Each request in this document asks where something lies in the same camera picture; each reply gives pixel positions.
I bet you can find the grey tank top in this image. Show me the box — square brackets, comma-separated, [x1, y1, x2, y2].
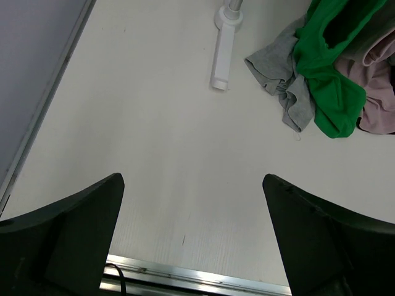
[244, 16, 315, 133]

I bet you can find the black tank top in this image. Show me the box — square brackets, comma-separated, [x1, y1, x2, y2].
[356, 117, 395, 135]

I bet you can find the white garment rack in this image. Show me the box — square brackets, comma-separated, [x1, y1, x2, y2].
[210, 0, 243, 91]

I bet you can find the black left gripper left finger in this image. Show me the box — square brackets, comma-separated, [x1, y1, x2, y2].
[1, 173, 125, 295]

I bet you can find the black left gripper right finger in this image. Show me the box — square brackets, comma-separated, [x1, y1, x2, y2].
[262, 174, 394, 295]

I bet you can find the green tank top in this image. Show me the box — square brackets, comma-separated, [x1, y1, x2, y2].
[294, 0, 394, 138]

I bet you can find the aluminium front rail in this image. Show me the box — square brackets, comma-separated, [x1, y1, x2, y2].
[100, 255, 291, 295]

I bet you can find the black cable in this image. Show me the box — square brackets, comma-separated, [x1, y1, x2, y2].
[105, 263, 127, 296]

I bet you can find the pink tank top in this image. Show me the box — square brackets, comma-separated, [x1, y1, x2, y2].
[335, 27, 394, 134]

